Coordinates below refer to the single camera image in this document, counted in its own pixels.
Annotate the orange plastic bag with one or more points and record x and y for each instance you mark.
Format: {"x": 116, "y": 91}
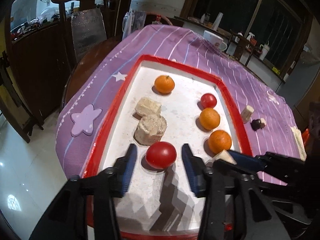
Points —
{"x": 305, "y": 136}

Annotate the dark wooden sideboard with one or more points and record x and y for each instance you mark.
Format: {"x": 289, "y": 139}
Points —
{"x": 37, "y": 55}

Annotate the dark wooden chair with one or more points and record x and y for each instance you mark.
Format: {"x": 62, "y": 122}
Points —
{"x": 241, "y": 46}

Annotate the silver foil panel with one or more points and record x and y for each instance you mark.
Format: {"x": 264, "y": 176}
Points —
{"x": 87, "y": 32}

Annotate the red tray with white inside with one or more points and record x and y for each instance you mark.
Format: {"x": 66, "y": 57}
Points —
{"x": 175, "y": 120}

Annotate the orange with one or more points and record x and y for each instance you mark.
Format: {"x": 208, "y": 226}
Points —
{"x": 220, "y": 142}
{"x": 209, "y": 118}
{"x": 164, "y": 84}

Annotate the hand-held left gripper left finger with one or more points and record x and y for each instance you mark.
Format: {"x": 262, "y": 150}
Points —
{"x": 128, "y": 170}

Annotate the small white foam chunk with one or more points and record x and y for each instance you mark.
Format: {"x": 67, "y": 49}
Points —
{"x": 263, "y": 121}

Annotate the white tumbler with straw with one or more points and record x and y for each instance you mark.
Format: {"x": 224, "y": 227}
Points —
{"x": 264, "y": 52}

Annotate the small bottles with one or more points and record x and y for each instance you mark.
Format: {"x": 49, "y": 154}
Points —
{"x": 205, "y": 19}

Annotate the purple striped cloth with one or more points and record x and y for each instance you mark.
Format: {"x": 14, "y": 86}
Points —
{"x": 175, "y": 45}

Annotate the white spray bottle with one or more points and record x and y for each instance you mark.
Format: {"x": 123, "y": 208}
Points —
{"x": 250, "y": 37}

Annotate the purple star patch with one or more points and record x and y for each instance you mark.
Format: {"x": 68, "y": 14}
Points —
{"x": 86, "y": 120}

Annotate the red tomato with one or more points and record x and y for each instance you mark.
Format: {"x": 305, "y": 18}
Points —
{"x": 161, "y": 155}
{"x": 208, "y": 100}

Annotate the clear plastic bag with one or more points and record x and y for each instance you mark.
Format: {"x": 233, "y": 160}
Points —
{"x": 133, "y": 21}

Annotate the curved-back wooden chair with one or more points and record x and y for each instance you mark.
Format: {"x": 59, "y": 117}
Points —
{"x": 82, "y": 1}

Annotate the cream terry towel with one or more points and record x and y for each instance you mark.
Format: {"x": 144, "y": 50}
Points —
{"x": 298, "y": 140}

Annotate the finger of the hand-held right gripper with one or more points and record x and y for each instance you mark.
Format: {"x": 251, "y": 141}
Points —
{"x": 246, "y": 158}
{"x": 225, "y": 165}

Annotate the white cartoon mug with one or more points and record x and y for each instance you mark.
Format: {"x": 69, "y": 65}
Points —
{"x": 213, "y": 38}

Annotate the beige foam chunk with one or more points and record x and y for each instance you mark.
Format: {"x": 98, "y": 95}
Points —
{"x": 151, "y": 130}
{"x": 223, "y": 156}
{"x": 247, "y": 113}
{"x": 147, "y": 107}

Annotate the stack of white paper cups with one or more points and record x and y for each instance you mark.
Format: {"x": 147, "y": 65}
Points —
{"x": 217, "y": 20}

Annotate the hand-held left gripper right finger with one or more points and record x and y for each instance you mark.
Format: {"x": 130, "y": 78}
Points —
{"x": 191, "y": 172}

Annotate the grey refrigerator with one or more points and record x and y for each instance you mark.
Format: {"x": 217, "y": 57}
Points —
{"x": 308, "y": 80}

